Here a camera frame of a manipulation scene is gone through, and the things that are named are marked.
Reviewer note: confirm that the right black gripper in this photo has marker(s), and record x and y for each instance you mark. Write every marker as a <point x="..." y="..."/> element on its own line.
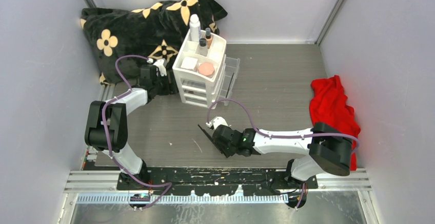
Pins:
<point x="227" y="153"/>

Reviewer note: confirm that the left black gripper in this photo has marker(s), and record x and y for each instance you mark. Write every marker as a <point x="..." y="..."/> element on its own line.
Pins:
<point x="166" y="91"/>

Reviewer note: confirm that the clear drawer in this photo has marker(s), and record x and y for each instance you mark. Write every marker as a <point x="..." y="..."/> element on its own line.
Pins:
<point x="232" y="65"/>

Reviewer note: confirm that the beige foundation bottle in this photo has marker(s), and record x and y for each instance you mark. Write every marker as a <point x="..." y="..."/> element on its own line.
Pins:
<point x="208" y="37"/>

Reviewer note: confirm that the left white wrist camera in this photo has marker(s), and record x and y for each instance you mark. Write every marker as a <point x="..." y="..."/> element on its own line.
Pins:
<point x="161" y="64"/>

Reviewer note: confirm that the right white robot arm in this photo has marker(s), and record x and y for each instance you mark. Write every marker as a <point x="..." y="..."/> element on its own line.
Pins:
<point x="321" y="148"/>

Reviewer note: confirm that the white plastic drawer organizer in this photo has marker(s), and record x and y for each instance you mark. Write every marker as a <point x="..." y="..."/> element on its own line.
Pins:
<point x="194" y="88"/>

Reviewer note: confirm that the white spray bottle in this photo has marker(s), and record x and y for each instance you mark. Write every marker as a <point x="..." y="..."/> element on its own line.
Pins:
<point x="195" y="28"/>

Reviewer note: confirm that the black cap clear bottle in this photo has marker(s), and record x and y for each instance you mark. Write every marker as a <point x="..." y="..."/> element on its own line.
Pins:
<point x="203" y="47"/>

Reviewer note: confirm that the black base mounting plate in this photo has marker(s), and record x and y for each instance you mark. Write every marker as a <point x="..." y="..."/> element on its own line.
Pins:
<point x="214" y="181"/>

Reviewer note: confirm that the small cream box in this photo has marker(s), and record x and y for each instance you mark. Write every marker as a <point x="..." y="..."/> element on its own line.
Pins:
<point x="190" y="63"/>

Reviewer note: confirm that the red cloth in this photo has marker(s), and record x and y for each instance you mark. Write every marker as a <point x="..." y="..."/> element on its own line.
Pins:
<point x="329" y="105"/>

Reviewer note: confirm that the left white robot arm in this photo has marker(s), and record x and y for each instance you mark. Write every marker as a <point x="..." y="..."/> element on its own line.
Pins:
<point x="107" y="128"/>

